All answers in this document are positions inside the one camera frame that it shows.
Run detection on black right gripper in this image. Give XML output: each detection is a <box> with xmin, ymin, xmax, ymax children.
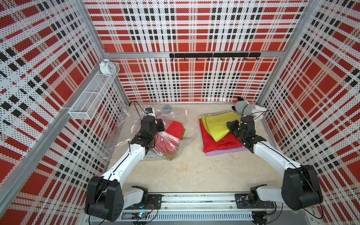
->
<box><xmin>226</xmin><ymin>119</ymin><xmax>245</xmax><ymax>140</ymax></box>

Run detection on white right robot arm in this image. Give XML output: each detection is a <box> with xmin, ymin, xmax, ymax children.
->
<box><xmin>226</xmin><ymin>116</ymin><xmax>323</xmax><ymax>211</ymax></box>

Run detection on brown folded trousers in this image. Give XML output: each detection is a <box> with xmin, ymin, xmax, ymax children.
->
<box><xmin>161</xmin><ymin>151</ymin><xmax>179</xmax><ymax>161</ymax></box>

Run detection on clear plastic vacuum bag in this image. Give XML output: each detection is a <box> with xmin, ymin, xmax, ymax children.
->
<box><xmin>102</xmin><ymin>104</ymin><xmax>198</xmax><ymax>163</ymax></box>

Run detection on black wall hook rail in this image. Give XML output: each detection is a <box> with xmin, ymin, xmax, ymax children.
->
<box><xmin>169</xmin><ymin>52</ymin><xmax>261</xmax><ymax>59</ymax></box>

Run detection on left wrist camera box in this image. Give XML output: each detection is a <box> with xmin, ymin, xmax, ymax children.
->
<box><xmin>145</xmin><ymin>107</ymin><xmax>156</xmax><ymax>118</ymax></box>

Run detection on white alarm clock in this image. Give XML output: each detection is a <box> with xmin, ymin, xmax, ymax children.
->
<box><xmin>99</xmin><ymin>59</ymin><xmax>116</xmax><ymax>75</ymax></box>

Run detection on lime green trousers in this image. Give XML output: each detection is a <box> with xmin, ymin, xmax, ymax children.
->
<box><xmin>201</xmin><ymin>110</ymin><xmax>241</xmax><ymax>142</ymax></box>

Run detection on white wire wall shelf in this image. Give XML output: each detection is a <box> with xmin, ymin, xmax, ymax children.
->
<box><xmin>69</xmin><ymin>63</ymin><xmax>120</xmax><ymax>120</ymax></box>

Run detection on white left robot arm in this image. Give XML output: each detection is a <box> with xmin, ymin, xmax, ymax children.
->
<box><xmin>85</xmin><ymin>115</ymin><xmax>165</xmax><ymax>222</ymax></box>

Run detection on purple trousers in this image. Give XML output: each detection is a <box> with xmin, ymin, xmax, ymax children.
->
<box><xmin>206</xmin><ymin>146</ymin><xmax>247</xmax><ymax>157</ymax></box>

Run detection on light blue folded garment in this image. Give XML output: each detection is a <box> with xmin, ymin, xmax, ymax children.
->
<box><xmin>145</xmin><ymin>149</ymin><xmax>163</xmax><ymax>158</ymax></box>

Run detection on red trousers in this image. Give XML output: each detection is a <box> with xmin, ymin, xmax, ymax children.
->
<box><xmin>155</xmin><ymin>119</ymin><xmax>185</xmax><ymax>152</ymax></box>
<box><xmin>199</xmin><ymin>119</ymin><xmax>243</xmax><ymax>153</ymax></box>

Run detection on grey white plush toy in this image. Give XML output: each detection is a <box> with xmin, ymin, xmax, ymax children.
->
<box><xmin>232</xmin><ymin>97</ymin><xmax>268</xmax><ymax>122</ymax></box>

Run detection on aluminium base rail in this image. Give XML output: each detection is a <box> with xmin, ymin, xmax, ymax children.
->
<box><xmin>84</xmin><ymin>192</ymin><xmax>313</xmax><ymax>225</ymax></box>

